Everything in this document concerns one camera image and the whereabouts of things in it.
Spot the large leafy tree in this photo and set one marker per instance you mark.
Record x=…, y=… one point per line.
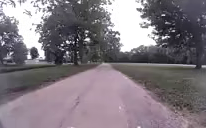
x=76, y=33
x=198, y=40
x=4, y=36

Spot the grass field with leaf litter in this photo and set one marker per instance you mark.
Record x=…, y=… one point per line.
x=177, y=83

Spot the distant row of trees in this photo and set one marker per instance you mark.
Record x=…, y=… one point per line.
x=151, y=55

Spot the grass verge strip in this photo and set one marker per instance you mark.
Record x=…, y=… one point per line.
x=31, y=78

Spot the pinkish grey asphalt path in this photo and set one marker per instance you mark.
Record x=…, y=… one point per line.
x=97, y=96

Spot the small round tree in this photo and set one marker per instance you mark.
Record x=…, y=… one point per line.
x=34, y=52

